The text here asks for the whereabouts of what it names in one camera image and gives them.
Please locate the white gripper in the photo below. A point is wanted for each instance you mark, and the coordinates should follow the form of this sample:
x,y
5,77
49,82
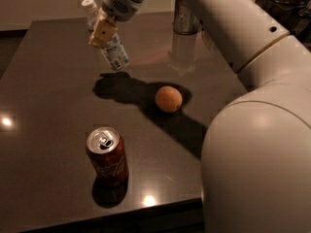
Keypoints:
x,y
119,4

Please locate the clear plastic water bottle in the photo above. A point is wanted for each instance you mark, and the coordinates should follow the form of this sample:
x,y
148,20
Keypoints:
x,y
113,51

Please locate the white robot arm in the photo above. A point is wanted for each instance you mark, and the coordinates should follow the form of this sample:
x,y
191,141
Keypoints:
x,y
256,156

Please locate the metal cup with stirrers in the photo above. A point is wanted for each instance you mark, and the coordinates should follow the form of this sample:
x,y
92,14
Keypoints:
x,y
184,22

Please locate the orange fruit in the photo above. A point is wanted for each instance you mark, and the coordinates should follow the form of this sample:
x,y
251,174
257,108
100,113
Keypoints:
x,y
168,99

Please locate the red cola can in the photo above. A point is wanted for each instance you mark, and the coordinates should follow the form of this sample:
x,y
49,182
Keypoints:
x,y
106,151

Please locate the dark snack jar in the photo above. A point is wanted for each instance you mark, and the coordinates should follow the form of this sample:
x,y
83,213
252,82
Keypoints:
x,y
295,15

